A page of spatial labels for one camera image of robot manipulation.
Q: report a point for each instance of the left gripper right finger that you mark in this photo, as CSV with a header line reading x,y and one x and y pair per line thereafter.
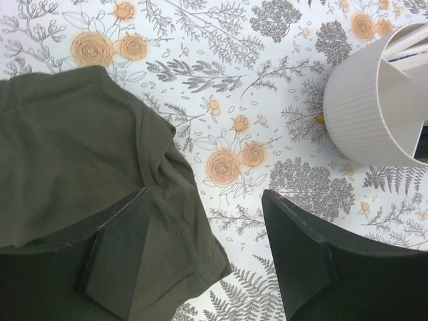
x,y
328,273

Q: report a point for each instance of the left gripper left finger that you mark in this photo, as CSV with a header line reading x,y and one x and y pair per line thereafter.
x,y
85,271

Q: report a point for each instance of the white round organizer container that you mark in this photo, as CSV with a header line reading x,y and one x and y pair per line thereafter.
x,y
375,101

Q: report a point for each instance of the dark green cloth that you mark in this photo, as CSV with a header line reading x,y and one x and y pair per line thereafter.
x,y
74,144

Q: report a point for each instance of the floral table mat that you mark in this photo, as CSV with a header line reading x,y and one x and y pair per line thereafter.
x,y
242,82

